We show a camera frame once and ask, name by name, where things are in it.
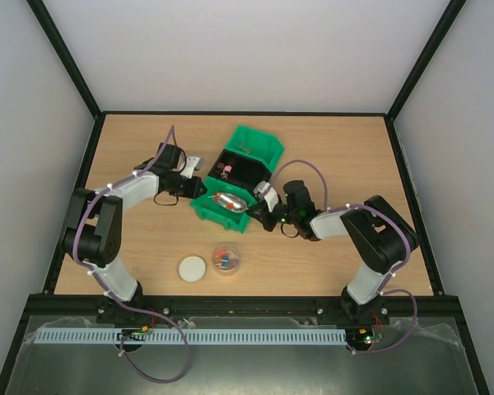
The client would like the silver metal scoop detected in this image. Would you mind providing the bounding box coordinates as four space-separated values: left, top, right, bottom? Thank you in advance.
212 192 249 214

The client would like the black bin with lollipops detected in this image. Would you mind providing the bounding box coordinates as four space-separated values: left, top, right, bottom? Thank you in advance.
207 149 272 195

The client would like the white round jar lid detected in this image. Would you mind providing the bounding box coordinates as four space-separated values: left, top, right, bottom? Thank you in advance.
178 255 207 283

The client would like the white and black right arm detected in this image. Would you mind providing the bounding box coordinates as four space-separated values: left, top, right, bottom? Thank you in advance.
246 180 419 323

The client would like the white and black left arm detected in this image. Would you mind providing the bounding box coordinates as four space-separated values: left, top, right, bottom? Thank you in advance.
58 143 207 302

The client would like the green bin with star candies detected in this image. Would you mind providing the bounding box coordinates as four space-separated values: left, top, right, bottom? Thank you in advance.
225 125 285 173

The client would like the clear plastic jar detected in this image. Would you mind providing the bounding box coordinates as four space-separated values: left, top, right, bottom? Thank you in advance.
212 243 240 276

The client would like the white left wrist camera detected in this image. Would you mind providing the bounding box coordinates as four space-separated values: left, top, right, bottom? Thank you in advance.
180 156 204 179

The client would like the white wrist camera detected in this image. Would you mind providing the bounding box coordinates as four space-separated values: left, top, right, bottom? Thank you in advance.
254 181 280 212
180 156 204 179

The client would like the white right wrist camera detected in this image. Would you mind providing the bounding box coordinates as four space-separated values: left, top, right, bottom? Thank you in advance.
254 181 280 212

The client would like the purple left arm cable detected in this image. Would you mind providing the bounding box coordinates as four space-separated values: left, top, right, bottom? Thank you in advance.
72 125 190 382

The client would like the light blue slotted cable duct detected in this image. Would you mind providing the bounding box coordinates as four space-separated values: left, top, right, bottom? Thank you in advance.
34 328 347 346

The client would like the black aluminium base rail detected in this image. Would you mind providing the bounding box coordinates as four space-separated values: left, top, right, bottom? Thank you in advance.
24 292 462 326

